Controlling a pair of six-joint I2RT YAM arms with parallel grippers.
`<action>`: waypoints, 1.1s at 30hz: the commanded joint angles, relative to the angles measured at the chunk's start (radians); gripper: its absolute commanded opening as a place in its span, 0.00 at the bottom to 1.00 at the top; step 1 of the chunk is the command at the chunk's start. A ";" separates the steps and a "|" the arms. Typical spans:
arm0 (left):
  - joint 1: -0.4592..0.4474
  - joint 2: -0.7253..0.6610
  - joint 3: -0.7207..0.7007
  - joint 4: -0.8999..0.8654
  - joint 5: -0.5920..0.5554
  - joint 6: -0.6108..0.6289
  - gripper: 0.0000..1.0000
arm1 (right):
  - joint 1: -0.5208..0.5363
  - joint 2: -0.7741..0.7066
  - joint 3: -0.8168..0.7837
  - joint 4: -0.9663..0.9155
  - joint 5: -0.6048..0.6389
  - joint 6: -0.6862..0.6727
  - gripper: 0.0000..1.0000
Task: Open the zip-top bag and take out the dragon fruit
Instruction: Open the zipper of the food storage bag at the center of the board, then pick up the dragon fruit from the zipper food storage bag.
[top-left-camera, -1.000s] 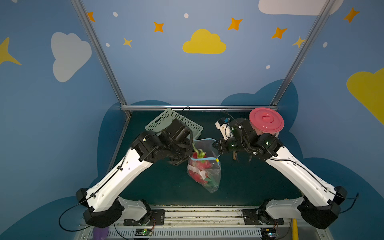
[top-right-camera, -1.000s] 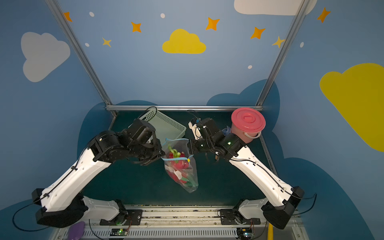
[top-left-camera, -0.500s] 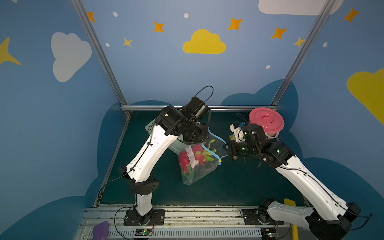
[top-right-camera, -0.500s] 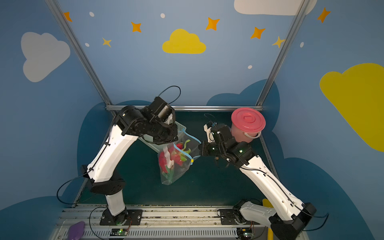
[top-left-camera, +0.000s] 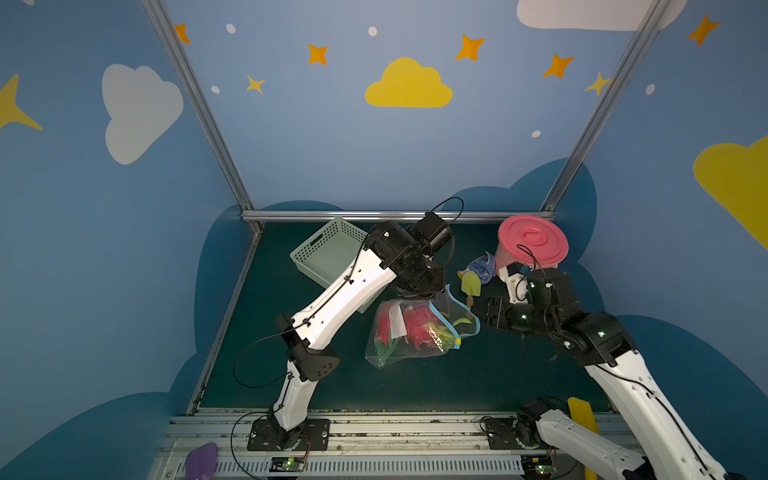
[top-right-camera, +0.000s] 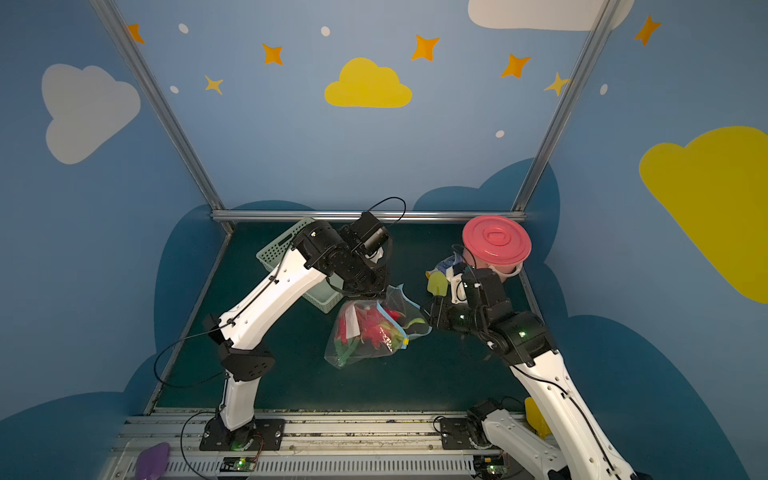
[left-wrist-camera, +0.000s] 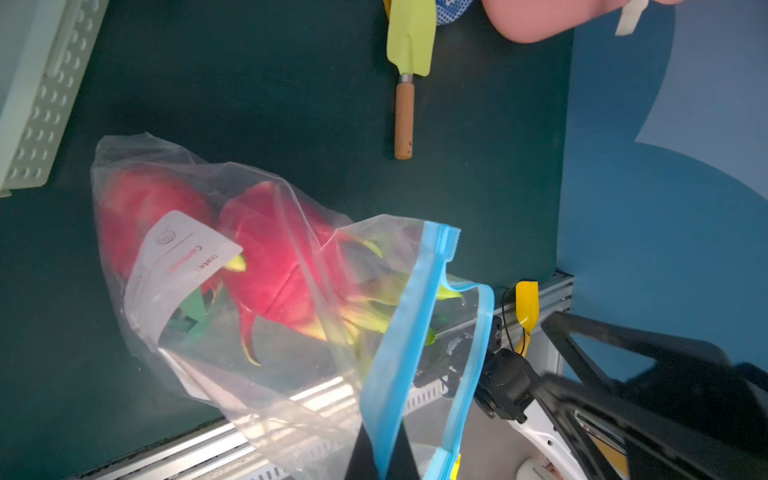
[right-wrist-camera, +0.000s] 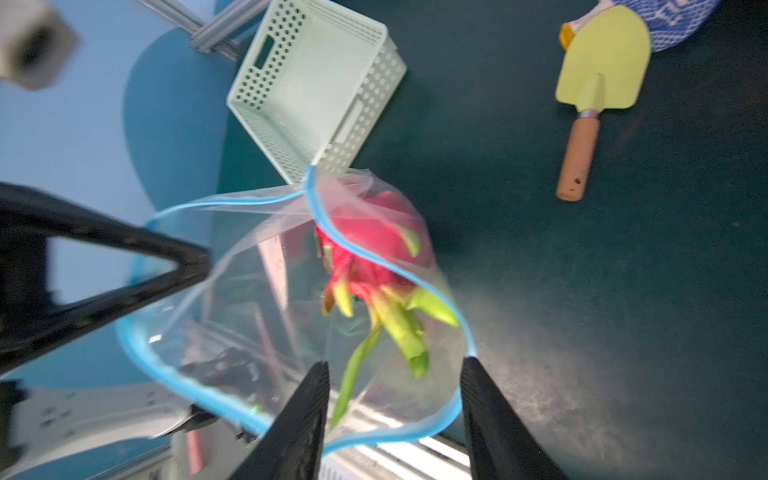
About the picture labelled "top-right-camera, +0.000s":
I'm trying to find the clear zip-top bag blue seal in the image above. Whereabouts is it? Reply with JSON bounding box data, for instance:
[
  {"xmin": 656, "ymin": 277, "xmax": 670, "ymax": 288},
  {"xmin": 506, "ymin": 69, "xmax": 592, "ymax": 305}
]
[{"xmin": 324, "ymin": 285, "xmax": 432, "ymax": 369}]

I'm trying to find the pink dragon fruit toy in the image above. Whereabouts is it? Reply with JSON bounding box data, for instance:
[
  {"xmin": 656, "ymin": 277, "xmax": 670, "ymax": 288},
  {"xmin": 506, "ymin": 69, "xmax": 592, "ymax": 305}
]
[{"xmin": 326, "ymin": 302, "xmax": 409, "ymax": 368}]

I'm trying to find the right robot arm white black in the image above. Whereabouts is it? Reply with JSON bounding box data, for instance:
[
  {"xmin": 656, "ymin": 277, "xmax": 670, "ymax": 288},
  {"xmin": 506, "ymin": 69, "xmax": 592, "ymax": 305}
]
[{"xmin": 425, "ymin": 263, "xmax": 645, "ymax": 479}]

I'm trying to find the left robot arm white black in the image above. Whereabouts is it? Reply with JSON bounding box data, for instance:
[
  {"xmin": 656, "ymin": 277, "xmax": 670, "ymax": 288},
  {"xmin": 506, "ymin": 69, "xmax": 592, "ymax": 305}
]
[{"xmin": 200, "ymin": 211, "xmax": 392, "ymax": 452}]

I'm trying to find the light green perforated plastic basket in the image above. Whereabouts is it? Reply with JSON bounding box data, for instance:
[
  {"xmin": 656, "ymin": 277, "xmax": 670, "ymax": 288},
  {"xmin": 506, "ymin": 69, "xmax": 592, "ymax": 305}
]
[{"xmin": 256, "ymin": 217, "xmax": 343, "ymax": 314}]

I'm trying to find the pink plastic bucket with lid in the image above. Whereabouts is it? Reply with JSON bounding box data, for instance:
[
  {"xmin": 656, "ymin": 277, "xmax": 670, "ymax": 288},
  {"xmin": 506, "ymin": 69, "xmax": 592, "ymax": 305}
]
[{"xmin": 462, "ymin": 215, "xmax": 532, "ymax": 282}]

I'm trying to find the yellow plastic toy shovel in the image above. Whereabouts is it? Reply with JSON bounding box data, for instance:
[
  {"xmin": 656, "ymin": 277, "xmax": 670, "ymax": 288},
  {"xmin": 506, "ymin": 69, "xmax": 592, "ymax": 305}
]
[{"xmin": 524, "ymin": 397, "xmax": 552, "ymax": 440}]

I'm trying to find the purple plastic toy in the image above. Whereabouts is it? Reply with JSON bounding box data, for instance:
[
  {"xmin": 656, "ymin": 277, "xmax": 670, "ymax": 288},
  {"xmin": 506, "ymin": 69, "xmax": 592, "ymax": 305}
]
[{"xmin": 135, "ymin": 442, "xmax": 170, "ymax": 480}]

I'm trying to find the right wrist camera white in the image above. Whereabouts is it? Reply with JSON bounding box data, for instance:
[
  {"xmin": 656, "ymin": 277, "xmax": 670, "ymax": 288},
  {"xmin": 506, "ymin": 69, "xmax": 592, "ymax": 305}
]
[{"xmin": 448, "ymin": 274, "xmax": 467, "ymax": 304}]

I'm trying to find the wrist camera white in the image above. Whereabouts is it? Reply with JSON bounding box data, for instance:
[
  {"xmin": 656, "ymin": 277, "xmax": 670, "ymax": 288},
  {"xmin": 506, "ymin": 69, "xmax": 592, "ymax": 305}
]
[
  {"xmin": 339, "ymin": 211, "xmax": 390, "ymax": 257},
  {"xmin": 448, "ymin": 274, "xmax": 467, "ymax": 304}
]

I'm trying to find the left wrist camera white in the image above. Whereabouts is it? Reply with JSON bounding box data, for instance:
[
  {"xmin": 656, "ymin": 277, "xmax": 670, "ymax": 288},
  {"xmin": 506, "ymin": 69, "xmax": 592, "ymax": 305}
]
[{"xmin": 339, "ymin": 211, "xmax": 390, "ymax": 257}]

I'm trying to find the green trowel wooden handle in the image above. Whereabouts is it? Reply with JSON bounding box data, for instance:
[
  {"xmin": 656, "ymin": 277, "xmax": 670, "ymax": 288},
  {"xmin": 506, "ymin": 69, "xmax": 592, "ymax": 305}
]
[{"xmin": 426, "ymin": 269, "xmax": 450, "ymax": 297}]

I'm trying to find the aluminium frame back rail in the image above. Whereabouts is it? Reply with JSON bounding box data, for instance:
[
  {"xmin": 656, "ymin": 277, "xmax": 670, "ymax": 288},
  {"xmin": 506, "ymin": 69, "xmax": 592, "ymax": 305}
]
[{"xmin": 211, "ymin": 209, "xmax": 527, "ymax": 224}]

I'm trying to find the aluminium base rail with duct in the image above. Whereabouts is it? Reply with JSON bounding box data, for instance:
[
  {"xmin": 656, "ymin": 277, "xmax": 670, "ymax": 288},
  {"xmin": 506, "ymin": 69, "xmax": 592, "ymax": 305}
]
[{"xmin": 99, "ymin": 409, "xmax": 530, "ymax": 479}]

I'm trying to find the aluminium frame right post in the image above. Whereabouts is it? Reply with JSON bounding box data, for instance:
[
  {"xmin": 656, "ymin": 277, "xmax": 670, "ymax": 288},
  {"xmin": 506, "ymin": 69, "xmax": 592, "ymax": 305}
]
[{"xmin": 511, "ymin": 0, "xmax": 621, "ymax": 218}]

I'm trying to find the aluminium frame post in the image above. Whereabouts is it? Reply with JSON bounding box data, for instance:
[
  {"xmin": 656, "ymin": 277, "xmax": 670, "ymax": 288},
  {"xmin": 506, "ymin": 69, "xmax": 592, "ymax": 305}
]
[
  {"xmin": 90, "ymin": 0, "xmax": 225, "ymax": 210},
  {"xmin": 511, "ymin": 0, "xmax": 621, "ymax": 218}
]

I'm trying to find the aluminium frame left post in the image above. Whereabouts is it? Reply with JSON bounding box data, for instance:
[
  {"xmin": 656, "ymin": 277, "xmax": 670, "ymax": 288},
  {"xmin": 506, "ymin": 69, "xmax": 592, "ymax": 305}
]
[{"xmin": 90, "ymin": 0, "xmax": 225, "ymax": 210}]

